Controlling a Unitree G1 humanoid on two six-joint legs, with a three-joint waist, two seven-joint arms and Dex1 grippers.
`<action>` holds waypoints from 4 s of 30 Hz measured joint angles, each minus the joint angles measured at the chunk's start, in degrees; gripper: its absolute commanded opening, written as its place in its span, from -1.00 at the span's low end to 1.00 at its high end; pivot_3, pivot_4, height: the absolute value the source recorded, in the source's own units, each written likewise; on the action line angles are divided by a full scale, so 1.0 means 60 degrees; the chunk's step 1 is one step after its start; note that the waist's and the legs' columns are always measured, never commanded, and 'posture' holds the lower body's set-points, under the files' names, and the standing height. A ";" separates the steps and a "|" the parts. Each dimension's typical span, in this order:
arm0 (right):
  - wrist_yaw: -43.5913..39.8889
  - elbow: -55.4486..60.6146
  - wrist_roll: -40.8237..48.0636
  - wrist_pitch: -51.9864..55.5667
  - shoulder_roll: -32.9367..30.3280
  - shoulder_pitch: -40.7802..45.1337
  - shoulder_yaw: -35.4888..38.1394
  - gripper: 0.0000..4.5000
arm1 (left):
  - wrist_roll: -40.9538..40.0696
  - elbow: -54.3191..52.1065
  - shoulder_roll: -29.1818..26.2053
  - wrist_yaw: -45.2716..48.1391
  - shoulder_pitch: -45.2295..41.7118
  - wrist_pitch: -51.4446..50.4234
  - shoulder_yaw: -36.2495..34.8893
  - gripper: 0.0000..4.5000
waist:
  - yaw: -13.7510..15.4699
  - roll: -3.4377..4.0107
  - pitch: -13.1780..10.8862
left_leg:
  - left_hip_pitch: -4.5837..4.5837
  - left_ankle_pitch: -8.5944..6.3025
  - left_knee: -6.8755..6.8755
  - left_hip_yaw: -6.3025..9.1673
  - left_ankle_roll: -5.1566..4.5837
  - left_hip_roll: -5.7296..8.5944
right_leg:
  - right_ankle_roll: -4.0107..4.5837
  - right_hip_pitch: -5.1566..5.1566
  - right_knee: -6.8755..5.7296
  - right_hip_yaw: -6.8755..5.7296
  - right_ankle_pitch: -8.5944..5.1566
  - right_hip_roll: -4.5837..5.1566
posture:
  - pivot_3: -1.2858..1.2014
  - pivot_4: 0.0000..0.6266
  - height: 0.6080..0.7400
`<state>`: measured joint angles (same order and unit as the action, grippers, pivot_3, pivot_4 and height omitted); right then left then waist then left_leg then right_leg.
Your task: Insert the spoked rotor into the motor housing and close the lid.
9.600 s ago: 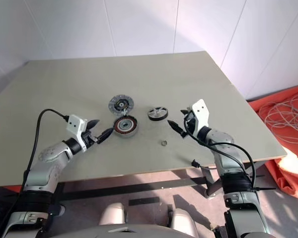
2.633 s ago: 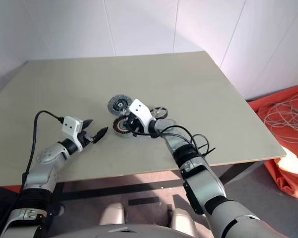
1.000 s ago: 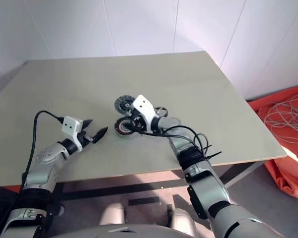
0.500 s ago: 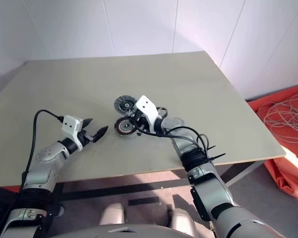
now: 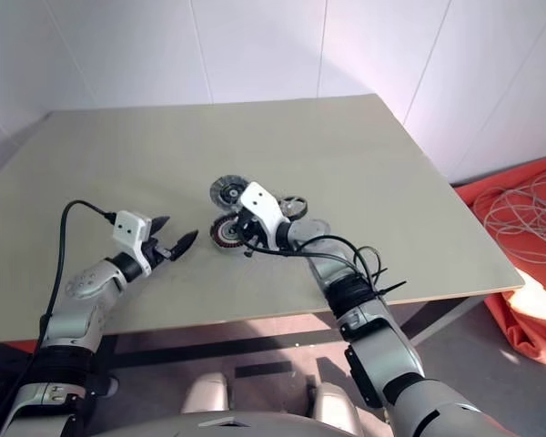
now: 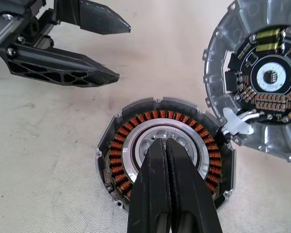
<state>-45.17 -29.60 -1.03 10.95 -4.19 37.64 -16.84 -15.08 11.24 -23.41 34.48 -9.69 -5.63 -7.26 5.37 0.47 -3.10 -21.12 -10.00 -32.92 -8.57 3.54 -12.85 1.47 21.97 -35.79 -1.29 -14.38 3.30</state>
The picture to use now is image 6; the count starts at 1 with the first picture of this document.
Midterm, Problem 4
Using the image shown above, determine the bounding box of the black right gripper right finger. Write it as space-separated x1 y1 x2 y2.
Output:
165 138 230 233

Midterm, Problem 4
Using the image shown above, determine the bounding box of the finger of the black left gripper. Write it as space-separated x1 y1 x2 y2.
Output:
0 43 120 88
53 0 132 34

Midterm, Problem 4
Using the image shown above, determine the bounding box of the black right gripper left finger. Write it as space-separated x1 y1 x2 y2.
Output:
127 137 173 233

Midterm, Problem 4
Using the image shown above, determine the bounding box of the silver motor lid with circuit board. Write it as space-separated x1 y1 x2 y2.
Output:
202 0 291 168

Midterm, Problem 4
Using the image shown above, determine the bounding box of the motor housing with copper windings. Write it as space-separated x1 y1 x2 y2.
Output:
95 97 237 212

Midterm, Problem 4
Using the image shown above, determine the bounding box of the white cable connector tab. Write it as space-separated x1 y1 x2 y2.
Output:
222 108 255 141

